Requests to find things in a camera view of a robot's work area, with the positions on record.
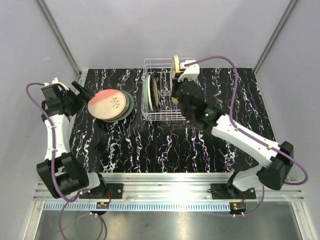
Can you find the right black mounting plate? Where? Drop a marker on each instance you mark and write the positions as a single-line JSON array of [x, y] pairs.
[[220, 191]]

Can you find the aluminium frame post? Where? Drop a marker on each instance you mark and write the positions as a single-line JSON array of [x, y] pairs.
[[292, 4], [49, 18]]

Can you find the cream yellow leaf plate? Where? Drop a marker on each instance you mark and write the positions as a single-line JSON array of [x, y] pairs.
[[175, 72]]

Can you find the large teal bottom plate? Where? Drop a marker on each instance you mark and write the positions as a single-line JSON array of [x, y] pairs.
[[128, 111]]

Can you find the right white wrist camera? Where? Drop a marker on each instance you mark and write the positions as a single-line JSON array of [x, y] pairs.
[[188, 71]]

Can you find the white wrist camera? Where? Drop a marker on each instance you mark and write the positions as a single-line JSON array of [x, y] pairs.
[[56, 81], [188, 71]]

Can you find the brown rimmed plate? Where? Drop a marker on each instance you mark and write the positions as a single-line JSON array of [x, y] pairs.
[[126, 109]]

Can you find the white wire dish rack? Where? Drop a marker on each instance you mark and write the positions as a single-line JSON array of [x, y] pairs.
[[168, 110]]

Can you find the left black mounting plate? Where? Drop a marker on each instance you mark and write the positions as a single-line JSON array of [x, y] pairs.
[[113, 190]]

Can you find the mint green floral plate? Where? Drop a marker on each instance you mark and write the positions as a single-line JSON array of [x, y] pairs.
[[145, 98]]

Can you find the cream pink leaf plate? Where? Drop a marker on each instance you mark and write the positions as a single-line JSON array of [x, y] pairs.
[[108, 104]]

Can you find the left aluminium frame post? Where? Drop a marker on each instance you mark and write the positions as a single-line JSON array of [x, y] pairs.
[[49, 18]]

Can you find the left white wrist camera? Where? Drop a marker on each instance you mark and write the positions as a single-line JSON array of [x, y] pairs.
[[56, 81]]

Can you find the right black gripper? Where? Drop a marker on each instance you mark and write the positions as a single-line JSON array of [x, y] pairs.
[[176, 84]]

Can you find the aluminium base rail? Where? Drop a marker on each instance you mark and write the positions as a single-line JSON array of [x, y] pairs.
[[174, 187]]

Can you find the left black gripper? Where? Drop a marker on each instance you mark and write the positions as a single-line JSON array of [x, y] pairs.
[[81, 100]]

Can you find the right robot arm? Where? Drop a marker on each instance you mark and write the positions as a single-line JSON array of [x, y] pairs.
[[273, 158]]

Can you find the right aluminium frame post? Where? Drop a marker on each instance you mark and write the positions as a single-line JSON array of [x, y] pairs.
[[292, 4]]

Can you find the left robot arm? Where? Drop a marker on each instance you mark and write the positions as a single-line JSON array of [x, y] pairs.
[[60, 171]]

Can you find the black mounting plate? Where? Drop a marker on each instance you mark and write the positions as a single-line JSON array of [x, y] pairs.
[[220, 191], [113, 190]]

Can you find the white slotted cable duct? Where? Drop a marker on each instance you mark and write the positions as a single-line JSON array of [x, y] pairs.
[[139, 206]]

